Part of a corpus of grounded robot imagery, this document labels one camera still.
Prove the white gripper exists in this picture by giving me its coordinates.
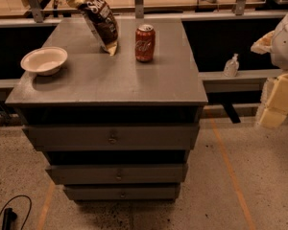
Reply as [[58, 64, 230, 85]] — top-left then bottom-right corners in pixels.
[[251, 13, 288, 128]]

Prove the red coke can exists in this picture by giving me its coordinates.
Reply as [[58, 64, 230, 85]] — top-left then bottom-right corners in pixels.
[[135, 24, 156, 62]]

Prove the white paper bowl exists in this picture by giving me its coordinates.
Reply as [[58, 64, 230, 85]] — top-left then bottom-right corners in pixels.
[[20, 47, 68, 76]]

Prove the clear sanitizer pump bottle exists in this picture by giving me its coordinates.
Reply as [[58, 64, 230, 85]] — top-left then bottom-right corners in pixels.
[[224, 54, 239, 78]]

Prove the grey drawer cabinet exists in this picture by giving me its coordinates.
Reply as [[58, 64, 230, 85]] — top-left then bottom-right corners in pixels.
[[5, 17, 209, 203]]

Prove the middle grey drawer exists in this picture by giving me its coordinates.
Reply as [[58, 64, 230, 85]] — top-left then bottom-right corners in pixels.
[[46, 164, 188, 185]]

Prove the grey drawer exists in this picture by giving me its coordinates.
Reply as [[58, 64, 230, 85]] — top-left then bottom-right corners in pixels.
[[63, 183, 180, 200], [46, 164, 188, 185], [23, 125, 199, 151]]

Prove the brown chip bag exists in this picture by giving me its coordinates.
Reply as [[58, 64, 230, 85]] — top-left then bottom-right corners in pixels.
[[66, 0, 118, 56]]

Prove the top grey drawer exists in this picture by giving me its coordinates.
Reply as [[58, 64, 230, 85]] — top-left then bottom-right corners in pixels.
[[23, 125, 199, 151]]

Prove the bottom grey drawer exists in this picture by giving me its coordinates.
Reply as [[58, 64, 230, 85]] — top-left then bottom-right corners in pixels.
[[63, 183, 180, 200]]

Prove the black device on floor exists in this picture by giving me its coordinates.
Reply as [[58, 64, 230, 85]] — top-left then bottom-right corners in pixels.
[[1, 208, 17, 230]]

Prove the black cable on floor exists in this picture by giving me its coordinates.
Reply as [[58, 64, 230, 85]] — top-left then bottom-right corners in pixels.
[[0, 194, 34, 230]]

